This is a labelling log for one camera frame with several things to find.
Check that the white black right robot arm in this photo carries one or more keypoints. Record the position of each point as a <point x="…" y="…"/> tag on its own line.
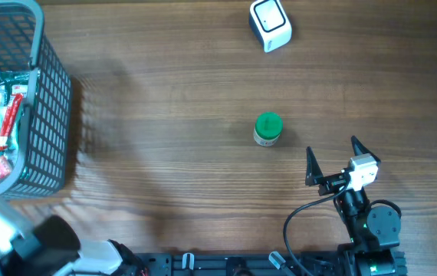
<point x="373" y="226"/>

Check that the white barcode scanner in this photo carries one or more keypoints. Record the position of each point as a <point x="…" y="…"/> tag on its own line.
<point x="270" y="24"/>

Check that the red toothpaste tube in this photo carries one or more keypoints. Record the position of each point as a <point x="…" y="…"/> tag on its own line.
<point x="9" y="119"/>

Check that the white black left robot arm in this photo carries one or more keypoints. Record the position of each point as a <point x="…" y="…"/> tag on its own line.
<point x="53" y="248"/>

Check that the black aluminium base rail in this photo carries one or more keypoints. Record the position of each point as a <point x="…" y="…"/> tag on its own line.
<point x="241" y="264"/>

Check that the grey plastic shopping basket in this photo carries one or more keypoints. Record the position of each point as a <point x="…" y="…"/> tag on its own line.
<point x="40" y="164"/>

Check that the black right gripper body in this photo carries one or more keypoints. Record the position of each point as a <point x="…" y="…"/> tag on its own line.
<point x="329" y="184"/>

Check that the green 3M gloves packet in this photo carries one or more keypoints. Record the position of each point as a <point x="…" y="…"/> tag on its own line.
<point x="0" y="111"/>

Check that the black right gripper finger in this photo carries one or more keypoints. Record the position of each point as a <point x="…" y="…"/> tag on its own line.
<point x="359" y="149"/>
<point x="313" y="171"/>

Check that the green lid jar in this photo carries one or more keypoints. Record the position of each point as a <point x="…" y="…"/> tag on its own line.
<point x="268" y="128"/>

